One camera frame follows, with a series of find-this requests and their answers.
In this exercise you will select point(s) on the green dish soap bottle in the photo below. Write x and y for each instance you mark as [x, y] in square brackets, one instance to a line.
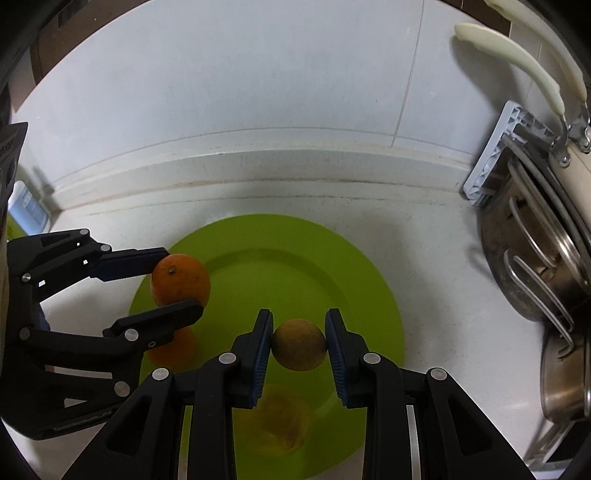
[10, 228]

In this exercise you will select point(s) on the small steel pot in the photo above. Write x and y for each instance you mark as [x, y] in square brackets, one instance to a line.
[561, 383]

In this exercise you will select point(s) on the large steel pot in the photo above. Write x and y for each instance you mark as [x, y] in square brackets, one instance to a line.
[503, 258]

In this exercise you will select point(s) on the green plate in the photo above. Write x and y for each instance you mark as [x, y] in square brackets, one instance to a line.
[286, 267]

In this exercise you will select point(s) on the grey white pot rack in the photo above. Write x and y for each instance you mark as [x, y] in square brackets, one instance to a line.
[494, 157]

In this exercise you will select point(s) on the orange tangerine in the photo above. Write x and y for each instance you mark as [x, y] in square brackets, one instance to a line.
[180, 277]

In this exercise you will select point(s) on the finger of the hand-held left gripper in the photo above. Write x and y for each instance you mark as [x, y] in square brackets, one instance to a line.
[129, 266]
[161, 318]

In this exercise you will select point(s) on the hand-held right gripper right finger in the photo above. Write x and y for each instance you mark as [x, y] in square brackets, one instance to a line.
[335, 360]

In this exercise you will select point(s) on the green round tomato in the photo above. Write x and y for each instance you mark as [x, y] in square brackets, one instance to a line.
[299, 344]

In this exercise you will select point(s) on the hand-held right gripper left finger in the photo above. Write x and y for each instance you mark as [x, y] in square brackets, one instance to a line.
[260, 360]

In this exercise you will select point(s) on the white blue pump bottle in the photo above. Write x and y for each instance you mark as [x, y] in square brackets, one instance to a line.
[28, 207]

